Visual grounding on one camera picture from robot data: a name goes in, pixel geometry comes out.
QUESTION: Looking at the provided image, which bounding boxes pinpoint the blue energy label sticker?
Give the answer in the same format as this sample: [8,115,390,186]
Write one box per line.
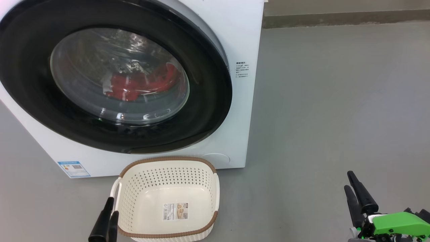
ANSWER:
[57,161,91,178]

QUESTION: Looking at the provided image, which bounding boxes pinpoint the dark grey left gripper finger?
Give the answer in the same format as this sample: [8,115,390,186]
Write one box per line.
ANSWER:
[107,211,119,242]
[88,197,115,242]

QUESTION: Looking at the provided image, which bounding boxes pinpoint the white front-load washing machine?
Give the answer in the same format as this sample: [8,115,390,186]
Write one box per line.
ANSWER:
[0,0,266,178]

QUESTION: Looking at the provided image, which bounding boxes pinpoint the printed warning text sticker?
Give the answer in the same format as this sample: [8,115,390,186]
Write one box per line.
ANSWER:
[235,62,250,78]

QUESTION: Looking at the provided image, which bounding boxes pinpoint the white printed product label sticker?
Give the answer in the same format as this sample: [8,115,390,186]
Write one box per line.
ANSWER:
[163,202,189,221]

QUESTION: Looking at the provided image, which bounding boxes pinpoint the cream perforated laundry basket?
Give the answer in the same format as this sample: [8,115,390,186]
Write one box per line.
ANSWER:
[110,156,220,242]

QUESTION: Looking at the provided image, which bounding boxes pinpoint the black round washer door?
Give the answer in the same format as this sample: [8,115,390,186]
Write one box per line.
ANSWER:
[0,0,233,154]

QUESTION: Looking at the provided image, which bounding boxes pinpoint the red garment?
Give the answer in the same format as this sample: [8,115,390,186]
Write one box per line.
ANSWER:
[102,63,180,101]

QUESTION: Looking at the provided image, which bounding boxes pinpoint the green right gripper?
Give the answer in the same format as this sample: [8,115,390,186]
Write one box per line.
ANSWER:
[344,171,430,242]

